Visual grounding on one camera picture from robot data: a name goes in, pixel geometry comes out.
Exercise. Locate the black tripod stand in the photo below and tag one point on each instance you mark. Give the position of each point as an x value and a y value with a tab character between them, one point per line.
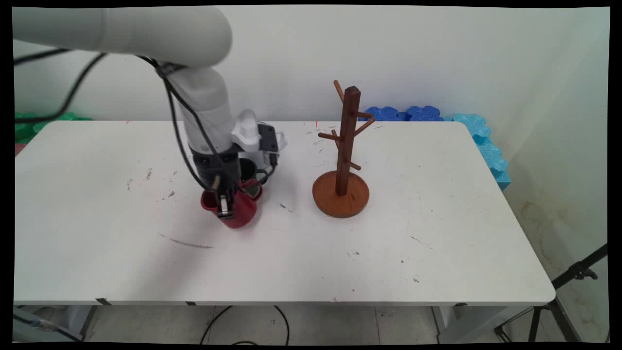
559	291

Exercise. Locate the green foam mat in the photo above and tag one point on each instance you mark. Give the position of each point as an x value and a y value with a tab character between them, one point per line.
36	124

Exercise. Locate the dark blue foam mat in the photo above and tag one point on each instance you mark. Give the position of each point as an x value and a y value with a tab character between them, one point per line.
403	113

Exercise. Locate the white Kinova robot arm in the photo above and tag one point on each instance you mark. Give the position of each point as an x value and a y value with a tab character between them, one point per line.
160	34

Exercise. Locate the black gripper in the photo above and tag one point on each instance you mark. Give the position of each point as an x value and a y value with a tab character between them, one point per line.
214	167

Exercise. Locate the white enamel mug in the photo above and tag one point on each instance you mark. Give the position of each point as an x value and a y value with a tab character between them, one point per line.
281	141

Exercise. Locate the brown wooden mug tree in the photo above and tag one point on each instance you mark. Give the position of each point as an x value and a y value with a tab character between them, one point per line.
347	146

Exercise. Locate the dark green enamel mug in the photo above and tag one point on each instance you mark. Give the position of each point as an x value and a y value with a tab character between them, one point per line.
249	170

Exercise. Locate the white table leg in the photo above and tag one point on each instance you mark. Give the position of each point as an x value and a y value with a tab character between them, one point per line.
461	323

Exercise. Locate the red enamel mug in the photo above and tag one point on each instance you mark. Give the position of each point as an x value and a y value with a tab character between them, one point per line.
243	214

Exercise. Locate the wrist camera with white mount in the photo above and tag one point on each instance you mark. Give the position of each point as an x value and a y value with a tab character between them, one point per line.
255	136

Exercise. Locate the light blue foam mat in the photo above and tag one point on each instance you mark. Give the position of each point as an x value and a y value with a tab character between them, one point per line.
488	146

